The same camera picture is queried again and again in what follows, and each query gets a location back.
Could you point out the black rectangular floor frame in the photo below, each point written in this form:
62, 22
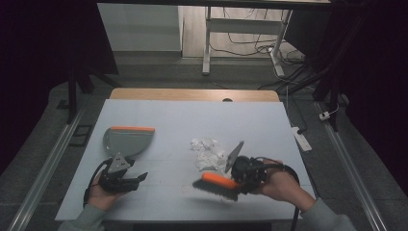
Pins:
81, 135

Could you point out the black metal stand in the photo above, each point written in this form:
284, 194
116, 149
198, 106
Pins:
73, 93
330, 86

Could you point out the grey dustpan with orange edge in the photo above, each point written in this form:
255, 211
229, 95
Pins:
128, 141

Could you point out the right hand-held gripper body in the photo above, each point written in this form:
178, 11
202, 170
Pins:
247, 170

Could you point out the wooden table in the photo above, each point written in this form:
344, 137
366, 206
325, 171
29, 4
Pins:
192, 94

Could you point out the white power strip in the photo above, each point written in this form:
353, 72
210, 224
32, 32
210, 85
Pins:
301, 138

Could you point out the white foam board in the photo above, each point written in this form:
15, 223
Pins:
179, 112

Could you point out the person's right hand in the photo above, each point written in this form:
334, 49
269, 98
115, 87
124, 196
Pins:
282, 186

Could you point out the white metal desk frame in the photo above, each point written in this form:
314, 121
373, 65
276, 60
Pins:
243, 25

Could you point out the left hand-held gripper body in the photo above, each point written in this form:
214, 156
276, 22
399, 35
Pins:
115, 176

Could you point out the orange brush with grey bristles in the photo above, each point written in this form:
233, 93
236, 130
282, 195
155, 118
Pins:
218, 184

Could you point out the small white plug adapter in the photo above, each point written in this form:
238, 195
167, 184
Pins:
324, 115

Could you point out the white cabinet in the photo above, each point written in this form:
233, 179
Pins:
141, 29

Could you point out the person's left hand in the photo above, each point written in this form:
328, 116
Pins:
101, 195

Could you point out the white paper scraps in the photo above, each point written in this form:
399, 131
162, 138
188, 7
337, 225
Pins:
208, 154

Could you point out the aluminium rail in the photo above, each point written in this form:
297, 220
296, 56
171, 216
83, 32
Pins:
352, 173
41, 173

